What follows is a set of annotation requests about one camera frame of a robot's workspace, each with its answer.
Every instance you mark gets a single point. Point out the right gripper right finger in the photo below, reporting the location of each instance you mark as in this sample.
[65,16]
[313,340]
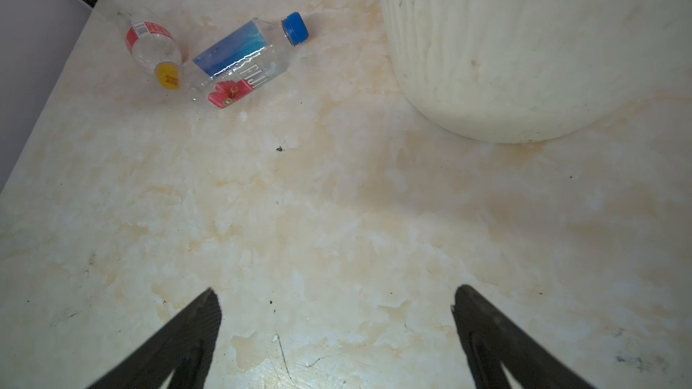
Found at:
[497,348]

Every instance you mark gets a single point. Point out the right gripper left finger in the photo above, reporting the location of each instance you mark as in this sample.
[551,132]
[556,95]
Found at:
[180,354]

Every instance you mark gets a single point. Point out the red-label yellow-cap bottle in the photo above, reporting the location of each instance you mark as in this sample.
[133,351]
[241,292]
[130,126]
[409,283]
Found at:
[151,46]

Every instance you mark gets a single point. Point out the blue-cap clear bottle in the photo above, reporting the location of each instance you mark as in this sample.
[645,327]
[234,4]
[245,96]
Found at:
[244,60]

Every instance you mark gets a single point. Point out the white bin with purple liner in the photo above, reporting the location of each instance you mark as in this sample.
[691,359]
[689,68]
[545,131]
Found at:
[512,71]

